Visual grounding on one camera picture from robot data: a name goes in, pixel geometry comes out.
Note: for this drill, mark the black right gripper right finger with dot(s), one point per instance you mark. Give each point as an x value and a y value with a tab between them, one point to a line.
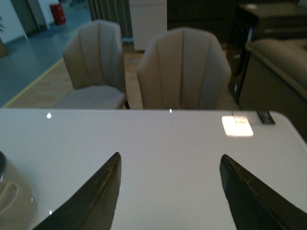
253	204

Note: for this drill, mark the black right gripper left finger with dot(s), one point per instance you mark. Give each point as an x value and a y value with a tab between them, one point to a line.
93	206

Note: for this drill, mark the beige electric cooking pot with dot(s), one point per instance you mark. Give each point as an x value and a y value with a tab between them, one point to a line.
17	204

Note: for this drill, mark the table label sticker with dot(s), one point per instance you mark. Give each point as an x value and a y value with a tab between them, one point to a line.
253	117

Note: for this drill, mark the beige sofa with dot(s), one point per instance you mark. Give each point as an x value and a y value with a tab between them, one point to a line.
276	80

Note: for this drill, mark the left beige upholstered chair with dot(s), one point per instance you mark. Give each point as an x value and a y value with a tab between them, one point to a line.
95	63

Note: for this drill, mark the beige upholstered chair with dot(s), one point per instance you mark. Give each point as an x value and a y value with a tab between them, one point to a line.
95	63
183	68

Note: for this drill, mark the right beige upholstered chair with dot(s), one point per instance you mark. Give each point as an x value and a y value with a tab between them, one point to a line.
183	68

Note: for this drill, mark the dark kitchen counter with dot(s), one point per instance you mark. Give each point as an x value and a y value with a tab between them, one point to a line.
215	16

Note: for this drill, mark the grey curtain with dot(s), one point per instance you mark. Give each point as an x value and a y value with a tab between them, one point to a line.
117	11

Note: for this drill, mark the white cabinet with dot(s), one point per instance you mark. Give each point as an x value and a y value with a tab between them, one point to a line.
148	19

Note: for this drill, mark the red box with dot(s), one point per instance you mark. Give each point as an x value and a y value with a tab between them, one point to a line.
57	13

